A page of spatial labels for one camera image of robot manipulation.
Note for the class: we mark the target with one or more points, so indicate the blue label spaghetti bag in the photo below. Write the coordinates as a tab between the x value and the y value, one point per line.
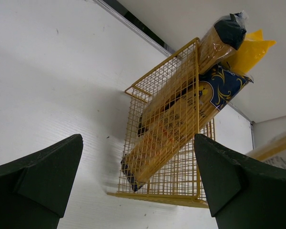
177	125

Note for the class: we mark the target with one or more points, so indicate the black label spaghetti bag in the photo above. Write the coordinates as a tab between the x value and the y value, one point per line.
222	40

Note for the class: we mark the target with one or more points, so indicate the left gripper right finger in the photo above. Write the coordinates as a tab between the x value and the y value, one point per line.
242	193

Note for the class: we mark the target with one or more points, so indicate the gold wire basket shelf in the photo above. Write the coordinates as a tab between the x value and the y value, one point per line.
178	182

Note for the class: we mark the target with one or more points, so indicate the yellow spaghetti bag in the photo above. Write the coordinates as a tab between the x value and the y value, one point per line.
252	50

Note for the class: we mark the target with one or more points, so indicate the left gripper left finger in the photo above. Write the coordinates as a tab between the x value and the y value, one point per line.
35	189

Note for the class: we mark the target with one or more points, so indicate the red spaghetti bag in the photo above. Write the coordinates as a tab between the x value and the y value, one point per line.
273	153

